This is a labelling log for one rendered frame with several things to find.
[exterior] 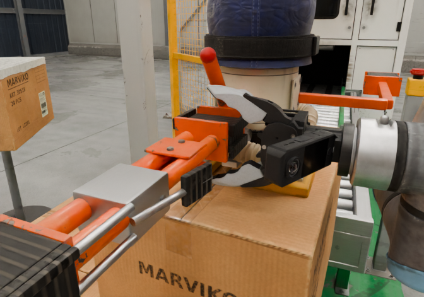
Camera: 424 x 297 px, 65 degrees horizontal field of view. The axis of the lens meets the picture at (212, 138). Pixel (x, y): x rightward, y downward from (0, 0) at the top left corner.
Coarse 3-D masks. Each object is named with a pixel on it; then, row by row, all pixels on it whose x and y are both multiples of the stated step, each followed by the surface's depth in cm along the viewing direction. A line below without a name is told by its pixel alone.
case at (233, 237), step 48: (240, 192) 59; (336, 192) 84; (144, 240) 56; (192, 240) 51; (240, 240) 47; (288, 240) 46; (144, 288) 60; (192, 288) 55; (240, 288) 50; (288, 288) 46
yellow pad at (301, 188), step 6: (312, 174) 62; (300, 180) 59; (306, 180) 59; (312, 180) 61; (264, 186) 59; (270, 186) 59; (276, 186) 58; (288, 186) 58; (294, 186) 57; (300, 186) 57; (306, 186) 57; (276, 192) 59; (282, 192) 58; (288, 192) 58; (294, 192) 57; (300, 192) 57; (306, 192) 57
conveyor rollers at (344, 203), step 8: (312, 104) 293; (320, 112) 266; (328, 112) 264; (336, 112) 263; (344, 112) 268; (320, 120) 242; (328, 120) 241; (336, 120) 246; (344, 120) 244; (344, 184) 149; (344, 192) 141; (344, 200) 134; (344, 208) 133
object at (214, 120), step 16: (192, 112) 54; (208, 112) 54; (224, 112) 53; (176, 128) 48; (192, 128) 47; (208, 128) 46; (224, 128) 45; (240, 128) 48; (224, 144) 46; (240, 144) 49; (224, 160) 47
